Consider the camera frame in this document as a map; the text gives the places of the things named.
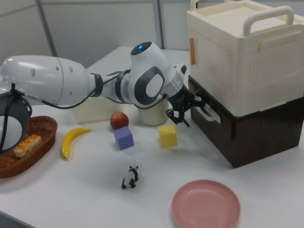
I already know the dark brown drawer cabinet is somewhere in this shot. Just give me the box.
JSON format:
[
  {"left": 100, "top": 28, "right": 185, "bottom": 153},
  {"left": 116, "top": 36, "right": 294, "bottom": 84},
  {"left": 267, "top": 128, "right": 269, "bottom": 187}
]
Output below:
[{"left": 188, "top": 75, "right": 304, "bottom": 169}]

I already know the yellow foam cube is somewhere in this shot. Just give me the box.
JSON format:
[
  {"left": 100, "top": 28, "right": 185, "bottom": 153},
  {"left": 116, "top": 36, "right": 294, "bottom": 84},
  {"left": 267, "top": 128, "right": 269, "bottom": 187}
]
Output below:
[{"left": 158, "top": 124, "right": 178, "bottom": 148}]

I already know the wooden drawer with white handle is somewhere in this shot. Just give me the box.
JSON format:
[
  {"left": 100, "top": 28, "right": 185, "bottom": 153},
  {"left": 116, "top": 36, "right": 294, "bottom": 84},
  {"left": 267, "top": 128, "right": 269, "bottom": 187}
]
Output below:
[{"left": 188, "top": 75, "right": 236, "bottom": 141}]

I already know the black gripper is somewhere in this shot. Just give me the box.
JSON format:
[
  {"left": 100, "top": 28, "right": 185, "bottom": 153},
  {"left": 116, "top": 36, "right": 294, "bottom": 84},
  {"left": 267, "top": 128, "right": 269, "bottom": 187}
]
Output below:
[{"left": 165, "top": 84, "right": 209, "bottom": 128}]

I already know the small white lidded bin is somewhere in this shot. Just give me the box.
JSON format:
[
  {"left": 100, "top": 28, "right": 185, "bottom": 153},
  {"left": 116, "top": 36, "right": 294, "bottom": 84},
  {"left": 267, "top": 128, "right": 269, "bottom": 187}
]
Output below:
[{"left": 139, "top": 95, "right": 169, "bottom": 126}]

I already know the orange latch strip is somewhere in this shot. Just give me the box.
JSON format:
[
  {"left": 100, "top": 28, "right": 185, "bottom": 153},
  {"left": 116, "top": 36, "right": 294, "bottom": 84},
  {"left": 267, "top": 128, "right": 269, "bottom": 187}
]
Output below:
[{"left": 189, "top": 37, "right": 197, "bottom": 65}]

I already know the cream storage box with handles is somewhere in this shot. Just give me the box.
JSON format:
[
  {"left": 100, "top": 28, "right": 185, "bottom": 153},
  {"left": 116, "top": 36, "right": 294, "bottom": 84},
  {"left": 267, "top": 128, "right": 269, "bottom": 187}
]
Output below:
[{"left": 186, "top": 0, "right": 304, "bottom": 117}]

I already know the pink round plate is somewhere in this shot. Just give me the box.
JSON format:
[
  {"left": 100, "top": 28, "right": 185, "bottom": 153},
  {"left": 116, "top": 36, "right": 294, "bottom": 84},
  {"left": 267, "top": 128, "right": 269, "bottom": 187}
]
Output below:
[{"left": 171, "top": 180, "right": 241, "bottom": 228}]

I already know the yellow banana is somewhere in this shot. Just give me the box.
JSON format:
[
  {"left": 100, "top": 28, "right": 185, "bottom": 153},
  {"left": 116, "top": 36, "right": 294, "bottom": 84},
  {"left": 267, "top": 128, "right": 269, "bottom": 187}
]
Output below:
[{"left": 61, "top": 127, "right": 92, "bottom": 162}]

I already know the small panda figurine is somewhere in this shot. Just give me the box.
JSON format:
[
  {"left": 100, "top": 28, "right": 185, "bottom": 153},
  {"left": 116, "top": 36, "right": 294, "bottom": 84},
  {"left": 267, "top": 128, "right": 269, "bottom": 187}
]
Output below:
[{"left": 121, "top": 165, "right": 140, "bottom": 190}]

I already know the orange glazed bread loaf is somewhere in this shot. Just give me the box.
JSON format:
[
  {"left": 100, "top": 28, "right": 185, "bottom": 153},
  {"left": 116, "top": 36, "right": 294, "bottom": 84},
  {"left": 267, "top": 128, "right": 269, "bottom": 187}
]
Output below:
[{"left": 13, "top": 134, "right": 43, "bottom": 159}]

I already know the cream open plastic bin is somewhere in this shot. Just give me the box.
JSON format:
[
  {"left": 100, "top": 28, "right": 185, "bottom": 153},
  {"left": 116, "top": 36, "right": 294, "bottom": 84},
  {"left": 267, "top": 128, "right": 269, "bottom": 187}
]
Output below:
[{"left": 72, "top": 96, "right": 124, "bottom": 124}]

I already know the brown wicker basket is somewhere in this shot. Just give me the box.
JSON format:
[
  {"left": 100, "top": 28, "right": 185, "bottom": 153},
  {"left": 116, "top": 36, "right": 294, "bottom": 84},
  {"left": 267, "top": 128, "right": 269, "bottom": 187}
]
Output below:
[{"left": 0, "top": 115, "right": 59, "bottom": 179}]

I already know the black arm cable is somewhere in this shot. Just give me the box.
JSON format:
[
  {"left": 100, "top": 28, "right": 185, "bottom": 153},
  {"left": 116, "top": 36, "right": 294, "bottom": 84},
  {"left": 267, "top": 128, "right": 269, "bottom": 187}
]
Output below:
[{"left": 0, "top": 68, "right": 167, "bottom": 154}]

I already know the red apple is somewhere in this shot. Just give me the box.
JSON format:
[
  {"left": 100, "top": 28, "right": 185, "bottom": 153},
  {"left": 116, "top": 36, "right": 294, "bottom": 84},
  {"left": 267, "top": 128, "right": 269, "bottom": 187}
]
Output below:
[{"left": 110, "top": 111, "right": 130, "bottom": 131}]

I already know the purple foam cube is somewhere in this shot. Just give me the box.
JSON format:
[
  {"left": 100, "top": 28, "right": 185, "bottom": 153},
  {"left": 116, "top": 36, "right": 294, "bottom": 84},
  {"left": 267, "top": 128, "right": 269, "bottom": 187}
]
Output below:
[{"left": 113, "top": 126, "right": 135, "bottom": 151}]

